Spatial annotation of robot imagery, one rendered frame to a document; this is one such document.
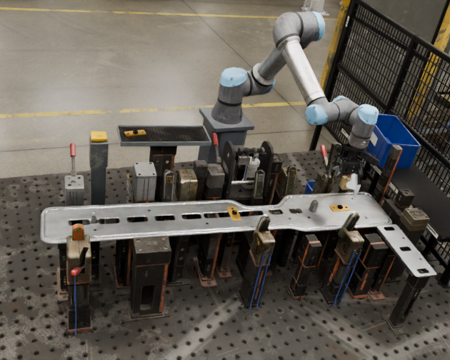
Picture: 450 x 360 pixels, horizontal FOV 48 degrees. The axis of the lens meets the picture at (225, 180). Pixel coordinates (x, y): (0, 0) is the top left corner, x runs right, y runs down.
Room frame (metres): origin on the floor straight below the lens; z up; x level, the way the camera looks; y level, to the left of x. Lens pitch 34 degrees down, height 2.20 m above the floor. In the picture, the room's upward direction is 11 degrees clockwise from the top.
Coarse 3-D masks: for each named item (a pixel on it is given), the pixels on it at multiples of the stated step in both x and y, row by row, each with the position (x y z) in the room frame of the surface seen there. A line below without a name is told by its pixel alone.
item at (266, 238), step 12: (252, 240) 1.47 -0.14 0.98; (264, 240) 1.40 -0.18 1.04; (252, 252) 1.44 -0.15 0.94; (264, 252) 1.39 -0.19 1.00; (252, 264) 1.43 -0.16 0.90; (264, 264) 1.41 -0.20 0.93; (252, 276) 1.41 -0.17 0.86; (264, 276) 1.40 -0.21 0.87; (252, 288) 1.40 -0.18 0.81; (240, 300) 1.42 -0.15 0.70; (252, 300) 1.40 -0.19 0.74
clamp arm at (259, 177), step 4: (256, 172) 1.76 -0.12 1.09; (260, 172) 1.76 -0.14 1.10; (264, 172) 1.76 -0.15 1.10; (256, 176) 1.75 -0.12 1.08; (260, 176) 1.75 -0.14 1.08; (264, 176) 1.76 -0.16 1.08; (256, 180) 1.75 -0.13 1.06; (260, 180) 1.75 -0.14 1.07; (256, 184) 1.74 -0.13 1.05; (260, 184) 1.75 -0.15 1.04; (256, 188) 1.74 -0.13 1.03; (260, 188) 1.75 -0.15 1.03; (256, 192) 1.74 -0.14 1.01; (260, 192) 1.74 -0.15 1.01; (256, 196) 1.74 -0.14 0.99; (260, 196) 1.74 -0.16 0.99
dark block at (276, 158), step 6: (276, 156) 1.87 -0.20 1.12; (276, 162) 1.83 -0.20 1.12; (282, 162) 1.84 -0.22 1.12; (276, 168) 1.83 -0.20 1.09; (276, 174) 1.84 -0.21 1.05; (270, 180) 1.83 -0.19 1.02; (276, 180) 1.84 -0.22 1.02; (270, 186) 1.83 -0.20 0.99; (270, 192) 1.84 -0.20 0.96; (264, 198) 1.83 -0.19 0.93; (270, 198) 1.84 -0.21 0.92; (264, 204) 1.84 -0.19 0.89; (270, 204) 1.84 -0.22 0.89
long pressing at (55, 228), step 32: (352, 192) 1.89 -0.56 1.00; (64, 224) 1.34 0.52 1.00; (96, 224) 1.37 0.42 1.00; (128, 224) 1.40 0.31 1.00; (160, 224) 1.43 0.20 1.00; (192, 224) 1.47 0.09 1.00; (224, 224) 1.50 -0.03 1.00; (256, 224) 1.54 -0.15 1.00; (288, 224) 1.58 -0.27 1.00; (320, 224) 1.62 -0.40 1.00; (384, 224) 1.70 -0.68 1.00
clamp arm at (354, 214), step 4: (352, 212) 1.57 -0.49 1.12; (356, 212) 1.57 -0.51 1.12; (348, 216) 1.58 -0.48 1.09; (352, 216) 1.56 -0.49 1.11; (356, 216) 1.56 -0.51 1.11; (348, 220) 1.57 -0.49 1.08; (352, 220) 1.56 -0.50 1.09; (356, 220) 1.57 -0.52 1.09; (344, 224) 1.58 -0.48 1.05; (348, 224) 1.56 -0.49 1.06; (352, 224) 1.57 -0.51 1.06; (348, 228) 1.57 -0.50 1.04; (352, 228) 1.58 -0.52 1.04; (340, 232) 1.59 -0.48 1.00
